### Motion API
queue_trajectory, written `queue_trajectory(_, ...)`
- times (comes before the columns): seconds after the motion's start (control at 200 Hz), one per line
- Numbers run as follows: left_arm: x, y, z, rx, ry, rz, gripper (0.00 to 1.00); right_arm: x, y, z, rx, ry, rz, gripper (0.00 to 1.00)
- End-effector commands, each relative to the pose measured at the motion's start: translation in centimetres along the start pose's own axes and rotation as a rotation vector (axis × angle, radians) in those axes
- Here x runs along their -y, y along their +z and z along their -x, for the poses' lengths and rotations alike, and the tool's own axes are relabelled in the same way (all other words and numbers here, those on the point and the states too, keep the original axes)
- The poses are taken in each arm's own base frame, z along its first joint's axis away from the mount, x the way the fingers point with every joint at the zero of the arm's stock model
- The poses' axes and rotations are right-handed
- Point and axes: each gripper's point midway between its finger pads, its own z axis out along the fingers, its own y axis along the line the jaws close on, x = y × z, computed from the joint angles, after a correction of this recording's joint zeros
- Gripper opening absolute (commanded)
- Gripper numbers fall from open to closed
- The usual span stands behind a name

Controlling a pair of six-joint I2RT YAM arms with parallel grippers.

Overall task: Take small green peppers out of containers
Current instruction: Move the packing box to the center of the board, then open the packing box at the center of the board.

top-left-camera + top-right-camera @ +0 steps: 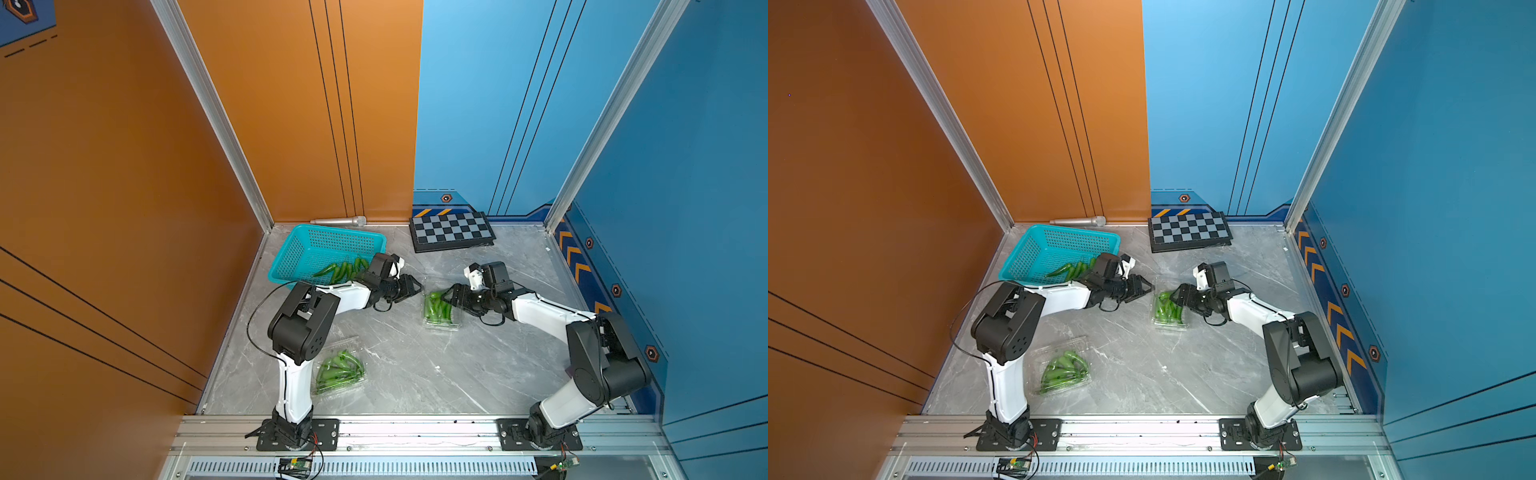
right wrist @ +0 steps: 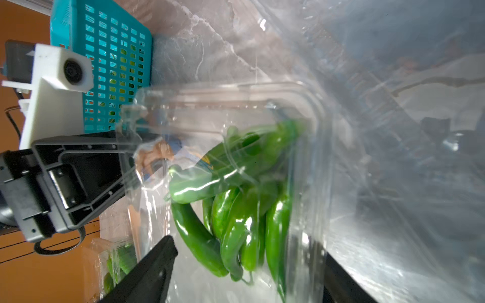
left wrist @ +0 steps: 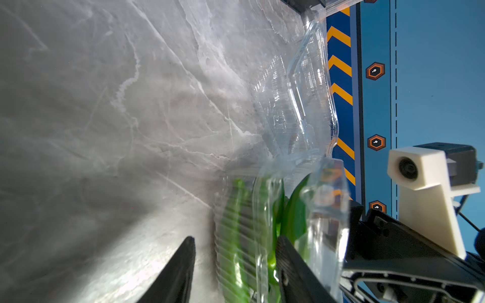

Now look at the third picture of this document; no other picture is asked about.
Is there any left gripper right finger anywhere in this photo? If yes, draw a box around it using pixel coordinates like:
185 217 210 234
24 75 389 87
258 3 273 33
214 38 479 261
275 236 335 303

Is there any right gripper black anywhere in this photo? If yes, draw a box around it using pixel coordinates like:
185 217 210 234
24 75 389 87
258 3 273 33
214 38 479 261
341 201 484 302

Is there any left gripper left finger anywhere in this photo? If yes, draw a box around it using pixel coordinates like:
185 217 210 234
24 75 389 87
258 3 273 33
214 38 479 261
138 236 196 303

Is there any green peppers bunch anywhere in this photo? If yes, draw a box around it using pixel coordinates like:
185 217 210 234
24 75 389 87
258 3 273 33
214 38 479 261
215 174 309 302

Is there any clear clamshell container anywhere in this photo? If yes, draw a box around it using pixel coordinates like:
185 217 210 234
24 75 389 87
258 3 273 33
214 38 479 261
214 12 349 302

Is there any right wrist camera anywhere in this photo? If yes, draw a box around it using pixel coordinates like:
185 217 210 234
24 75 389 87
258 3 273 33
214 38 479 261
387 146 481 260

